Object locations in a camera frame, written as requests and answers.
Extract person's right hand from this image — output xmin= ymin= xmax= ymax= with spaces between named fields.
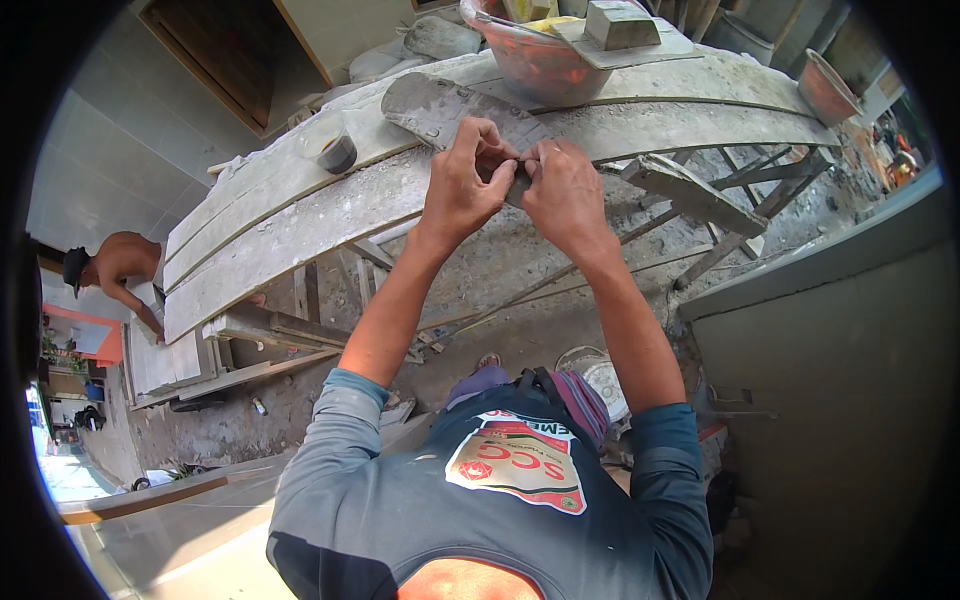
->
xmin=521 ymin=137 xmax=621 ymax=261

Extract clear plastic cup dark drink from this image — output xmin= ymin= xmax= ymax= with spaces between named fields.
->
xmin=299 ymin=120 xmax=360 ymax=176

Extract cement-caked steel trowel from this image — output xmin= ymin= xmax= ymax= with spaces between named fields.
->
xmin=381 ymin=72 xmax=555 ymax=210

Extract white bucket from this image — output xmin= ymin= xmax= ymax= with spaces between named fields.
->
xmin=555 ymin=345 xmax=633 ymax=426

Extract small orange bucket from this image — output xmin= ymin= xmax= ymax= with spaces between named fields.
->
xmin=796 ymin=48 xmax=865 ymax=129

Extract thin wooden slat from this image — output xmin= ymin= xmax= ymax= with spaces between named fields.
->
xmin=414 ymin=208 xmax=714 ymax=354

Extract wooden plaster float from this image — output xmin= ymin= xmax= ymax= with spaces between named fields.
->
xmin=551 ymin=0 xmax=704 ymax=70

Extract person's body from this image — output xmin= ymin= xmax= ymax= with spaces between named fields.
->
xmin=266 ymin=367 xmax=714 ymax=600

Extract person's legs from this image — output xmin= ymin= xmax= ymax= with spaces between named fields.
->
xmin=445 ymin=352 xmax=612 ymax=453

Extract stack of pale floor tiles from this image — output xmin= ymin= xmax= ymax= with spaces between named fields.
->
xmin=122 ymin=276 xmax=220 ymax=410

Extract loose grey wooden board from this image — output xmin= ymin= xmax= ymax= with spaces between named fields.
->
xmin=621 ymin=153 xmax=771 ymax=240

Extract heap of cement sacks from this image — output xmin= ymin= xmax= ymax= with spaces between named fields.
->
xmin=322 ymin=13 xmax=485 ymax=95

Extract large orange mortar bucket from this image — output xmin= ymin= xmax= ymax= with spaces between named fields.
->
xmin=459 ymin=0 xmax=618 ymax=108

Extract long wooden board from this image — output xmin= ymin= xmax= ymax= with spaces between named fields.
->
xmin=58 ymin=466 xmax=280 ymax=527

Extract cement-stained scaffold plank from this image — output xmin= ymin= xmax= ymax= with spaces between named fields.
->
xmin=165 ymin=43 xmax=819 ymax=265
xmin=162 ymin=101 xmax=843 ymax=348

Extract brown wooden door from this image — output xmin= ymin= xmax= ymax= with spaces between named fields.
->
xmin=138 ymin=0 xmax=333 ymax=138

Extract person's left hand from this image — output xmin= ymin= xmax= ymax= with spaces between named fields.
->
xmin=417 ymin=116 xmax=521 ymax=253

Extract wooden scaffold trestle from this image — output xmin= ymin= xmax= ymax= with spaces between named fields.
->
xmin=201 ymin=238 xmax=399 ymax=355
xmin=600 ymin=144 xmax=837 ymax=292

